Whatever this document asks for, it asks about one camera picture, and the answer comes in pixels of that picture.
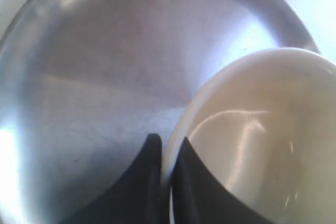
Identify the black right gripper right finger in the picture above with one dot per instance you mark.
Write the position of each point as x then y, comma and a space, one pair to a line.
198, 197

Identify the round stainless steel tray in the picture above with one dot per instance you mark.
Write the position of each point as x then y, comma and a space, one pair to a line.
83, 82

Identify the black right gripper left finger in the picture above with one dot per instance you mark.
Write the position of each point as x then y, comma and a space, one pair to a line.
135, 197

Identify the cream ceramic bowl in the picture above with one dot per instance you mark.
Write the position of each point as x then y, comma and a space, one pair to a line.
264, 126

